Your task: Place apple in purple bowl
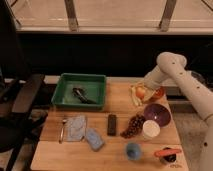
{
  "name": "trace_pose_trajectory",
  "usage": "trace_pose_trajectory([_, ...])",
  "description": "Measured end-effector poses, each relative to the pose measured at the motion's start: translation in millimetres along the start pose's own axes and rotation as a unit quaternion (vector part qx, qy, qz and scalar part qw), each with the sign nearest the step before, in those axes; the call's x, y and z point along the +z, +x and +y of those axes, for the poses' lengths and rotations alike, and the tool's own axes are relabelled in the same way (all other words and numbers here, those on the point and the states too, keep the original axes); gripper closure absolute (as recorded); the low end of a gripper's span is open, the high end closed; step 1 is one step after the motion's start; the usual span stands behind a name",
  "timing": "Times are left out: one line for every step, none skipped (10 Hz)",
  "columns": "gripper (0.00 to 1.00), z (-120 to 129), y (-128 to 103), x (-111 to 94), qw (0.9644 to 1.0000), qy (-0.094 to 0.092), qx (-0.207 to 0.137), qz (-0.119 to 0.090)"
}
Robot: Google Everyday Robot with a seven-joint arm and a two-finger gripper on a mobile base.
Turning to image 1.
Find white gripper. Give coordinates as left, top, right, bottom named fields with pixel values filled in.
left=131, top=78, right=160, bottom=102

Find yellow red apple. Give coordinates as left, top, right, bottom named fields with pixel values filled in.
left=136, top=89, right=145, bottom=99

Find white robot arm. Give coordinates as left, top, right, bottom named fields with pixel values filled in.
left=141, top=52, right=213, bottom=171

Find red bowl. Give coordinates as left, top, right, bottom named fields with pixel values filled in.
left=150, top=87, right=165, bottom=101

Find yellow banana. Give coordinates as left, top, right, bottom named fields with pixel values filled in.
left=130, top=86, right=142, bottom=106

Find dark red grapes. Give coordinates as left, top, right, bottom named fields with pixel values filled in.
left=120, top=114, right=146, bottom=138

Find white cup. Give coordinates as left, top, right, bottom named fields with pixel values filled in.
left=142, top=120, right=160, bottom=140

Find black remote control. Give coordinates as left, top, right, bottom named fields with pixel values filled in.
left=107, top=114, right=117, bottom=136

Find green plastic tray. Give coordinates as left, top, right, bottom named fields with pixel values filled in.
left=51, top=73, right=106, bottom=110

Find blue cup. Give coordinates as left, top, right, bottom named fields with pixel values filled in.
left=125, top=143, right=142, bottom=161

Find black tool in tray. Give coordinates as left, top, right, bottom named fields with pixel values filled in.
left=72, top=87, right=95, bottom=104

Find blue sponge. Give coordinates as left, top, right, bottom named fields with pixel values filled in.
left=85, top=128, right=104, bottom=151

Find black round container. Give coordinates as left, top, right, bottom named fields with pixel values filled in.
left=159, top=154, right=176, bottom=165

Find light blue cloth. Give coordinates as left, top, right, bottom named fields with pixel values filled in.
left=67, top=115, right=87, bottom=142

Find black office chair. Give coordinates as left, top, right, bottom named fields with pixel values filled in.
left=0, top=0, right=47, bottom=171

